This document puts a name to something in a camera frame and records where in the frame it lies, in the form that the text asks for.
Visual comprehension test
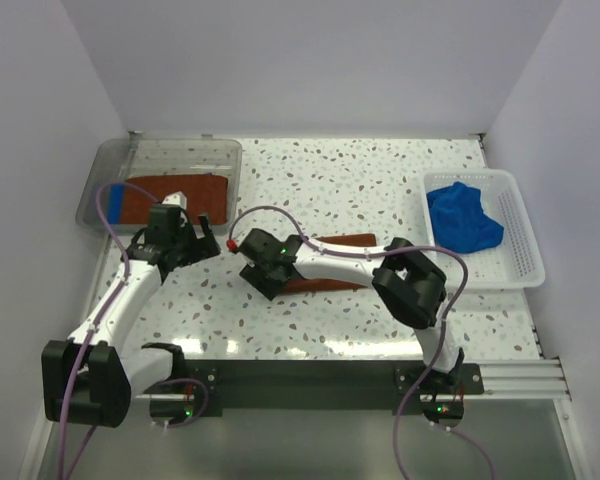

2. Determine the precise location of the brown towel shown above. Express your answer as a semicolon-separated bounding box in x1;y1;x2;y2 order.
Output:
117;174;229;226
281;233;377;295

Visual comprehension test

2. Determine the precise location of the blue towel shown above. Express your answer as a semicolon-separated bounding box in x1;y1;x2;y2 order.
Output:
106;184;125;225
426;182;504;254

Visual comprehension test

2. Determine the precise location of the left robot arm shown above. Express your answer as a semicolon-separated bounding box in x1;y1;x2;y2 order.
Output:
41;192;220;428

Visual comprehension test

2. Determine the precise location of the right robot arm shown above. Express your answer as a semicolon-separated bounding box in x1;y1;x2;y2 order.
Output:
227;228;464;393

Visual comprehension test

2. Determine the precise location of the clear plastic storage bin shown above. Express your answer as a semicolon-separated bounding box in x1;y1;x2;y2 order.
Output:
75;134;243;235

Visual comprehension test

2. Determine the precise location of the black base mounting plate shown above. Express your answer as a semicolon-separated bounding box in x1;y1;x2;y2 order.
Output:
149;358;486;417

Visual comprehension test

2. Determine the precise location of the white plastic laundry basket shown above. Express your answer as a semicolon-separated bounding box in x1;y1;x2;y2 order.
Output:
420;168;546;291

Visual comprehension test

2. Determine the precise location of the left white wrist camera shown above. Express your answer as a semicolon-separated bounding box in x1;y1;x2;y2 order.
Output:
161;191;187;210

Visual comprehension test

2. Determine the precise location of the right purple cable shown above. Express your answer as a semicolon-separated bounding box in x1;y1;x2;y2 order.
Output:
226;204;496;480

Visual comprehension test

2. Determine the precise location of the purple cable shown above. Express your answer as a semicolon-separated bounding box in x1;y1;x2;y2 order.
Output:
226;204;496;480
55;181;212;480

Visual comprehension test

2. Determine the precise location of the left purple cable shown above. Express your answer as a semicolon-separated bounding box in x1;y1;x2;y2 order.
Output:
55;181;212;480

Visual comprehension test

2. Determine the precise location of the aluminium rail frame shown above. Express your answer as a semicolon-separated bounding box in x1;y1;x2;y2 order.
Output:
17;319;589;480

